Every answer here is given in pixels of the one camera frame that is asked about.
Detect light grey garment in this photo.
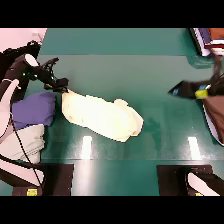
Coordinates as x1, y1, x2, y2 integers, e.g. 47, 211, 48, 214
0, 124, 46, 165

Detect orange-brown garment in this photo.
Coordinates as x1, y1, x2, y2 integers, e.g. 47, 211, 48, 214
208, 28, 224, 41

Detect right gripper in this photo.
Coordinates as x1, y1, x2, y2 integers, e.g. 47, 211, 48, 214
167, 79, 203, 100

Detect cream garment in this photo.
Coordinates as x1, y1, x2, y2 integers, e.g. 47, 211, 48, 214
61, 89, 145, 143

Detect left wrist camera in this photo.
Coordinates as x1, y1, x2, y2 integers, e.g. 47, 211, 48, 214
39, 56, 61, 78

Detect black cable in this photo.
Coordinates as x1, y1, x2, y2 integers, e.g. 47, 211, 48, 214
9, 112, 45, 189

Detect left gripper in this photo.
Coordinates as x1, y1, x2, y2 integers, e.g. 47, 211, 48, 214
49, 76, 70, 94

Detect brown garment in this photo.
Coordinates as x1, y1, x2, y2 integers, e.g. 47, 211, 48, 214
202, 94, 224, 144

